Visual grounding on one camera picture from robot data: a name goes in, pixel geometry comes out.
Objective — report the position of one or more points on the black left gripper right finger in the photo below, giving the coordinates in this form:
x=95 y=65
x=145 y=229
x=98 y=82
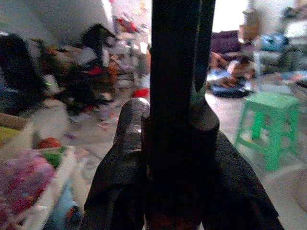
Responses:
x=239 y=182

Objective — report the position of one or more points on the black clothes pile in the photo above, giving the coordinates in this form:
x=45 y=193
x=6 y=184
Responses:
x=79 y=79

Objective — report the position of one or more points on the green plastic stool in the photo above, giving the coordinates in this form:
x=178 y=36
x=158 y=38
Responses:
x=268 y=129

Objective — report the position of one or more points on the person sitting on floor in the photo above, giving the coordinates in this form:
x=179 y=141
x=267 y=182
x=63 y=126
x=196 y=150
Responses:
x=233 y=69

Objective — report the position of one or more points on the purple sofa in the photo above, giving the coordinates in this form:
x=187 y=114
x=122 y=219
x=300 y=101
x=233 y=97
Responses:
x=226 y=42

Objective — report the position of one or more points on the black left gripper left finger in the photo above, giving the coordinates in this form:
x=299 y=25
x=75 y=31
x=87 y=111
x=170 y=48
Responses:
x=122 y=167

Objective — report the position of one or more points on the black office chair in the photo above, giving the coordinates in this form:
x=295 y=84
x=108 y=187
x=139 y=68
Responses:
x=18 y=72

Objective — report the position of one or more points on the white bag of toys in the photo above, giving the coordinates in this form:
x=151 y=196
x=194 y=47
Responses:
x=31 y=182

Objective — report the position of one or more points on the red plastic bowl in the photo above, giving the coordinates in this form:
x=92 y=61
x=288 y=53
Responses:
x=140 y=92

